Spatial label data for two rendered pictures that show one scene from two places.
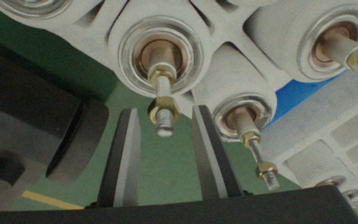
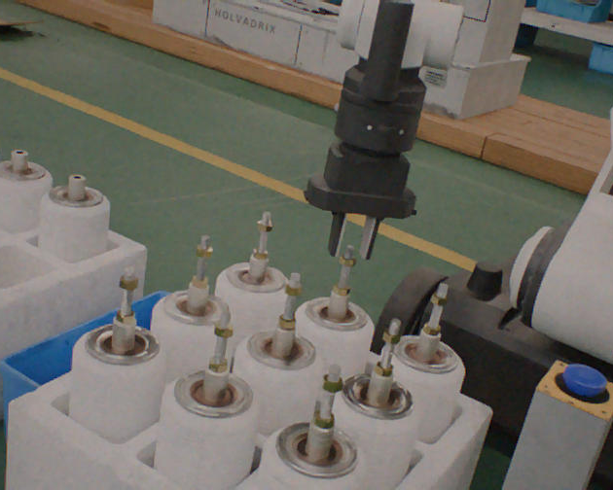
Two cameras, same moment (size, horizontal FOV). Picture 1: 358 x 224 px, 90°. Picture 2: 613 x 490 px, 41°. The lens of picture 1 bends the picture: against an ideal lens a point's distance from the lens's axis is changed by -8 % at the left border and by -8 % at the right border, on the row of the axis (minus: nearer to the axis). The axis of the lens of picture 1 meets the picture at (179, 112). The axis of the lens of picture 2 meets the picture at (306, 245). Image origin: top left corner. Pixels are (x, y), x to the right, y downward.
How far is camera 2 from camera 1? 85 cm
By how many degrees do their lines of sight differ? 31
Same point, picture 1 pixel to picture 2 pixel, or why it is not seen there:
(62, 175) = (427, 275)
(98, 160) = not seen: hidden behind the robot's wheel
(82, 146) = (403, 304)
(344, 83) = (22, 332)
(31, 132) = (457, 318)
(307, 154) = (92, 246)
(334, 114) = (57, 289)
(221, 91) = (280, 297)
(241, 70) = (254, 318)
